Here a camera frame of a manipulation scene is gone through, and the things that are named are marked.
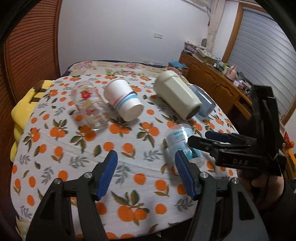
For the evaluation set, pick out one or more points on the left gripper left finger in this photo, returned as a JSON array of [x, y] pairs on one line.
[[53, 217]]

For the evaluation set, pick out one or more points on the pink kettle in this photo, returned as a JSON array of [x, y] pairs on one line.
[[232, 72]]

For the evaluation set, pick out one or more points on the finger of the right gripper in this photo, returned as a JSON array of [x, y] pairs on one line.
[[231, 138], [203, 144]]

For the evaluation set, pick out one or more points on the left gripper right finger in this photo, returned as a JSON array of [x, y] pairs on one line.
[[224, 209]]

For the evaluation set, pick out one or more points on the white wall switch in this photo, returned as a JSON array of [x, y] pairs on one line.
[[158, 36]]

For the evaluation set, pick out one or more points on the wooden sideboard cabinet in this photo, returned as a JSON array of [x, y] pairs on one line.
[[233, 102]]

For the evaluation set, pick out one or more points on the wall air conditioner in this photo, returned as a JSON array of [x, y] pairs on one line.
[[203, 3]]

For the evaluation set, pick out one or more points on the white paper cup blue stripe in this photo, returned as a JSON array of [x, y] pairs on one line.
[[123, 99]]

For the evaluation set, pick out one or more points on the blue tissue pack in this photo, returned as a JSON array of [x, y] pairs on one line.
[[177, 65]]

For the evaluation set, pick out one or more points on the right hand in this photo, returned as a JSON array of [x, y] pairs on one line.
[[266, 188]]

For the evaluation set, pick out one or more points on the orange-print white cloth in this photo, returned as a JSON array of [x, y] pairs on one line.
[[54, 141]]

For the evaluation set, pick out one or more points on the clear floral glass cup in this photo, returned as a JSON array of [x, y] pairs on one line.
[[90, 104]]

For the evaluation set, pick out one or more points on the floral bed blanket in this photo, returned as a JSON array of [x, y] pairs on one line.
[[119, 68]]

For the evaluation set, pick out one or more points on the grey window blind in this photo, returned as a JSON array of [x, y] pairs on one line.
[[265, 56]]

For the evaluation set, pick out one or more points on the yellow plush blanket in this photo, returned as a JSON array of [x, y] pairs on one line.
[[23, 110]]

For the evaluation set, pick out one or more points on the clear cup light-blue label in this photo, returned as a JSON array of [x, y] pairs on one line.
[[177, 140]]

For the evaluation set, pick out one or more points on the wooden louvered wardrobe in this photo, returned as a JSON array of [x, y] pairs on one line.
[[29, 53]]

